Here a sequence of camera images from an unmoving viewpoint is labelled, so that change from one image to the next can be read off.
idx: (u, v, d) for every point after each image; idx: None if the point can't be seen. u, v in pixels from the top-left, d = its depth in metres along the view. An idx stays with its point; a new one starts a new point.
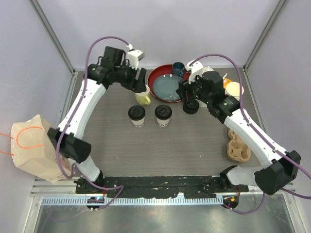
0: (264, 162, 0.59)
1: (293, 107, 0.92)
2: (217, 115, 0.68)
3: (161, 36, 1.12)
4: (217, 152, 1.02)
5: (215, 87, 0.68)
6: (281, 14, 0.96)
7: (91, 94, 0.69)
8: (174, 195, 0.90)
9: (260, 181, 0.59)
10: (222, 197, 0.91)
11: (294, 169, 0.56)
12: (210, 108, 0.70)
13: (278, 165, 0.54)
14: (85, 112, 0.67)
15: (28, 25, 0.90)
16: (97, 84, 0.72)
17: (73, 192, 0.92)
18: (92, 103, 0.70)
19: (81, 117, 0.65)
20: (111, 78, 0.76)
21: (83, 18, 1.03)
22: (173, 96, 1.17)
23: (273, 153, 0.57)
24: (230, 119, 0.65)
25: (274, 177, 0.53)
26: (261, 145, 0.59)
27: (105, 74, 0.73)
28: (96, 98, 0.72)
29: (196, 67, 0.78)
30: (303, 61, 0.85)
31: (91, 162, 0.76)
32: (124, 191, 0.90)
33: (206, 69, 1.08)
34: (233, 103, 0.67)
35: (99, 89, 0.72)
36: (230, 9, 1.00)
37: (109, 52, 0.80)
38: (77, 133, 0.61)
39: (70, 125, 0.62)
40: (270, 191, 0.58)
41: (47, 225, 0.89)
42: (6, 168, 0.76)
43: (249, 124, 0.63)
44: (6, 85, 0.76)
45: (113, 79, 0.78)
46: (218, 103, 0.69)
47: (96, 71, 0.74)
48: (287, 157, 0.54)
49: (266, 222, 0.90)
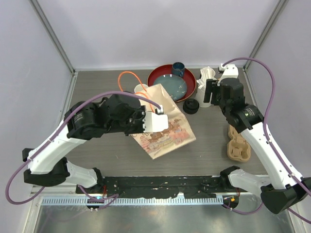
0: (277, 184, 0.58)
1: (294, 107, 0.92)
2: (235, 124, 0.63)
3: (162, 36, 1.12)
4: (217, 152, 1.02)
5: (236, 94, 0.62)
6: (282, 13, 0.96)
7: (58, 143, 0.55)
8: (174, 195, 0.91)
9: (267, 199, 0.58)
10: (222, 197, 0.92)
11: (304, 195, 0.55)
12: (228, 115, 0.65)
13: (290, 191, 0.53)
14: (49, 158, 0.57)
15: (28, 25, 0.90)
16: (67, 136, 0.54)
17: (73, 192, 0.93)
18: (59, 151, 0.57)
19: (44, 160, 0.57)
20: (94, 133, 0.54)
21: (83, 19, 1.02)
22: (173, 96, 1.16)
23: (288, 177, 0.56)
24: (250, 132, 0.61)
25: (285, 202, 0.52)
26: (277, 167, 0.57)
27: (82, 128, 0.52)
28: (66, 147, 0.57)
29: (228, 71, 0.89)
30: (304, 60, 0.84)
31: (84, 173, 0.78)
32: (124, 191, 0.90)
33: (206, 69, 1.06)
34: (255, 114, 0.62)
35: (69, 140, 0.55)
36: (230, 9, 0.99)
37: (111, 102, 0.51)
38: (34, 171, 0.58)
39: (32, 161, 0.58)
40: (276, 212, 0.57)
41: (47, 225, 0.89)
42: (6, 168, 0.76)
43: (268, 141, 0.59)
44: (6, 85, 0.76)
45: (99, 132, 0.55)
46: (238, 111, 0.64)
47: (77, 117, 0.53)
48: (302, 183, 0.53)
49: (267, 223, 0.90)
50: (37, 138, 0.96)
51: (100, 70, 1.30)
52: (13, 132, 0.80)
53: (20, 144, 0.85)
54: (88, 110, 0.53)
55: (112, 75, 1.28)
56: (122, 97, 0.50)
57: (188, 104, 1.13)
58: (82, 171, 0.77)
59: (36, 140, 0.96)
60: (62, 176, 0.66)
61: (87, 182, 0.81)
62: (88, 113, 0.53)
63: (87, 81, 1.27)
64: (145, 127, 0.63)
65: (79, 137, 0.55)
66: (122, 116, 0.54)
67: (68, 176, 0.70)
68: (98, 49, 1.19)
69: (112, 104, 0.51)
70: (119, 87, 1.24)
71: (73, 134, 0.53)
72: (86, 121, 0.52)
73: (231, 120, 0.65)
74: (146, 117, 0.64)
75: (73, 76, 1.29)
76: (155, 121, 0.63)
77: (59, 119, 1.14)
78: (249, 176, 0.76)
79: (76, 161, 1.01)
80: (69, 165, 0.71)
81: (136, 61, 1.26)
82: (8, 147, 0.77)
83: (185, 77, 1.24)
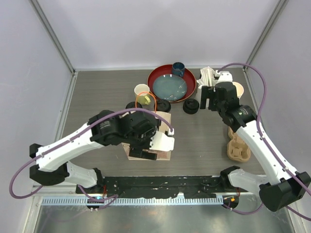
0: (272, 179, 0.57)
1: (293, 107, 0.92)
2: (230, 123, 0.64)
3: (161, 37, 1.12)
4: (216, 152, 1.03)
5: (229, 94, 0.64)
6: (281, 14, 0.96)
7: (77, 144, 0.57)
8: (174, 195, 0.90)
9: (264, 195, 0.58)
10: (222, 197, 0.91)
11: (302, 191, 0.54)
12: (223, 115, 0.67)
13: (285, 184, 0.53)
14: (62, 156, 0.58)
15: (28, 24, 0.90)
16: (90, 139, 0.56)
17: (73, 192, 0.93)
18: (75, 152, 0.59)
19: (57, 157, 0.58)
20: (114, 141, 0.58)
21: (83, 19, 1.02)
22: (173, 96, 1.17)
23: (283, 172, 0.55)
24: (244, 129, 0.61)
25: (281, 196, 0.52)
26: (271, 162, 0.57)
27: (106, 135, 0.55)
28: (82, 150, 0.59)
29: (224, 76, 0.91)
30: (304, 61, 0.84)
31: (83, 171, 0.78)
32: (124, 191, 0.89)
33: (206, 69, 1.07)
34: (249, 113, 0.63)
35: (89, 143, 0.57)
36: (230, 9, 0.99)
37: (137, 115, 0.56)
38: (43, 168, 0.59)
39: (43, 157, 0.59)
40: (274, 208, 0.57)
41: (46, 225, 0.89)
42: (6, 168, 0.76)
43: (262, 138, 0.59)
44: (6, 85, 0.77)
45: (116, 141, 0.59)
46: (233, 111, 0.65)
47: (103, 124, 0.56)
48: (296, 177, 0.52)
49: (267, 222, 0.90)
50: (37, 138, 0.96)
51: (100, 70, 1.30)
52: (13, 131, 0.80)
53: (20, 145, 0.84)
54: (113, 120, 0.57)
55: (112, 75, 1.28)
56: (145, 114, 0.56)
57: (188, 104, 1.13)
58: (80, 170, 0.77)
59: (36, 141, 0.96)
60: (61, 177, 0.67)
61: (87, 183, 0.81)
62: (114, 123, 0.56)
63: (87, 81, 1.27)
64: (152, 144, 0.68)
65: (98, 142, 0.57)
66: (141, 128, 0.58)
67: (68, 176, 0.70)
68: (97, 50, 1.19)
69: (136, 117, 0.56)
70: (119, 86, 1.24)
71: (95, 139, 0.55)
72: (110, 128, 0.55)
73: (226, 120, 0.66)
74: (155, 136, 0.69)
75: (73, 76, 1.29)
76: (164, 141, 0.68)
77: (59, 119, 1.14)
78: (249, 175, 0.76)
79: (76, 161, 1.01)
80: (69, 165, 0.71)
81: (136, 61, 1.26)
82: (8, 147, 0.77)
83: (185, 77, 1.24)
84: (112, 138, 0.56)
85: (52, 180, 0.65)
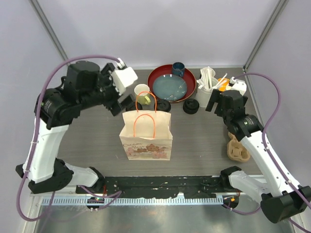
0: (274, 191, 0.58)
1: (293, 107, 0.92)
2: (234, 132, 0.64)
3: (161, 36, 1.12)
4: (216, 152, 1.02)
5: (236, 104, 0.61)
6: (281, 14, 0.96)
7: (43, 140, 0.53)
8: (174, 195, 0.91)
9: (265, 207, 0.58)
10: (222, 197, 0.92)
11: (303, 205, 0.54)
12: (228, 124, 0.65)
13: (287, 197, 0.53)
14: (45, 159, 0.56)
15: (28, 25, 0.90)
16: (47, 127, 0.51)
17: (73, 192, 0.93)
18: (49, 147, 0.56)
19: (40, 164, 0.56)
20: (72, 113, 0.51)
21: (83, 19, 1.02)
22: (173, 96, 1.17)
23: (285, 185, 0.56)
24: (249, 140, 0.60)
25: (282, 209, 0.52)
26: (274, 174, 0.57)
27: (57, 113, 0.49)
28: (53, 141, 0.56)
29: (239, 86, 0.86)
30: (304, 60, 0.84)
31: (85, 172, 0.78)
32: (124, 191, 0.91)
33: (206, 69, 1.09)
34: (254, 123, 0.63)
35: (50, 131, 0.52)
36: (230, 9, 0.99)
37: (71, 75, 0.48)
38: (37, 179, 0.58)
39: (30, 170, 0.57)
40: (274, 220, 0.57)
41: (47, 225, 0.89)
42: (6, 168, 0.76)
43: (266, 149, 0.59)
44: (7, 86, 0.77)
45: (76, 112, 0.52)
46: (238, 120, 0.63)
47: (46, 105, 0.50)
48: (299, 192, 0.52)
49: (267, 223, 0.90)
50: None
51: None
52: (13, 131, 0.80)
53: (20, 144, 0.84)
54: (53, 94, 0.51)
55: None
56: (76, 66, 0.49)
57: (188, 104, 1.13)
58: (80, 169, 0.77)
59: None
60: (68, 174, 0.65)
61: (89, 180, 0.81)
62: (55, 96, 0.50)
63: None
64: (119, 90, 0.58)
65: (58, 124, 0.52)
66: (87, 84, 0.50)
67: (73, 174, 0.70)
68: (97, 49, 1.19)
69: (71, 77, 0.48)
70: None
71: (51, 123, 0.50)
72: (55, 104, 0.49)
73: (231, 128, 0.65)
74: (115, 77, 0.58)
75: None
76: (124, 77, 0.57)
77: None
78: (250, 179, 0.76)
79: (76, 161, 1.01)
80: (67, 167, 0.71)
81: (136, 60, 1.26)
82: (8, 147, 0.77)
83: (185, 77, 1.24)
84: (65, 114, 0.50)
85: (59, 181, 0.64)
